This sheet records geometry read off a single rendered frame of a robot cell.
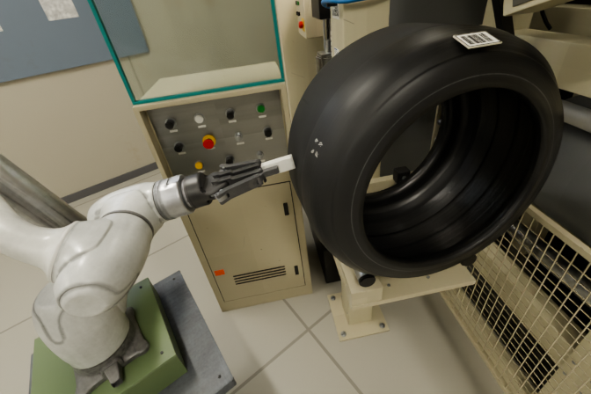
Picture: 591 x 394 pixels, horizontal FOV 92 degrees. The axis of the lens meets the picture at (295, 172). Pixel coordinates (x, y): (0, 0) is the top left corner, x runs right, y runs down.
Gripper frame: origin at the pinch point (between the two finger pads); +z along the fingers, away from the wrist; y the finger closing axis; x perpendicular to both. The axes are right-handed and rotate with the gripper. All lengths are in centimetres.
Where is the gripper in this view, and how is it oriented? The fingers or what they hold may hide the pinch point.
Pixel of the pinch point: (278, 165)
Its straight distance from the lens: 63.0
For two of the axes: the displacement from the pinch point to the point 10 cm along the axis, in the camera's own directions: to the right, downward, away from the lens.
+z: 9.6, -2.9, -0.1
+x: 2.5, 8.0, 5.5
